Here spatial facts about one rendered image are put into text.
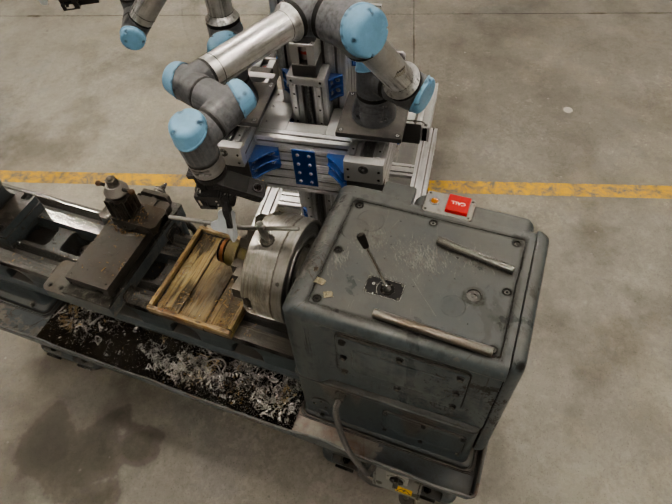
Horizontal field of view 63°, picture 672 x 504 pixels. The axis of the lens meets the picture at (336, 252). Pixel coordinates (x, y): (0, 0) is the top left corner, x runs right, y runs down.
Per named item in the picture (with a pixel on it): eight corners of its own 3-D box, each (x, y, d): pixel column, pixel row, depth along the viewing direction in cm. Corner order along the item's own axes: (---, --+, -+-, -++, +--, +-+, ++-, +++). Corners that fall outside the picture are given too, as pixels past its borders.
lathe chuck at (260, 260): (319, 248, 181) (303, 195, 153) (284, 336, 168) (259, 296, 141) (294, 241, 183) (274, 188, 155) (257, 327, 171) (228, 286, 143)
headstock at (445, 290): (522, 299, 175) (555, 219, 144) (493, 441, 149) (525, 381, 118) (347, 252, 190) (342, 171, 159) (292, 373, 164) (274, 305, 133)
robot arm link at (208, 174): (223, 141, 118) (215, 173, 114) (229, 155, 122) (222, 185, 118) (189, 141, 119) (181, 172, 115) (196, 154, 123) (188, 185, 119)
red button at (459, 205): (471, 203, 150) (472, 198, 149) (466, 219, 147) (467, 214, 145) (449, 198, 152) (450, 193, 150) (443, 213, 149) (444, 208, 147)
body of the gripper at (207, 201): (208, 184, 133) (190, 153, 123) (242, 185, 132) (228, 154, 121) (201, 211, 130) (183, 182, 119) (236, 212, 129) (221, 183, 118)
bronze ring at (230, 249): (253, 235, 163) (226, 228, 166) (239, 259, 158) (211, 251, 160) (259, 254, 171) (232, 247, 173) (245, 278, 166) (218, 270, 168)
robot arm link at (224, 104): (217, 64, 116) (179, 97, 113) (254, 84, 111) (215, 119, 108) (229, 91, 123) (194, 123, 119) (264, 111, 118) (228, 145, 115)
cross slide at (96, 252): (178, 203, 200) (175, 194, 197) (111, 298, 177) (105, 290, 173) (139, 193, 205) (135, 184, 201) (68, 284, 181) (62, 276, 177)
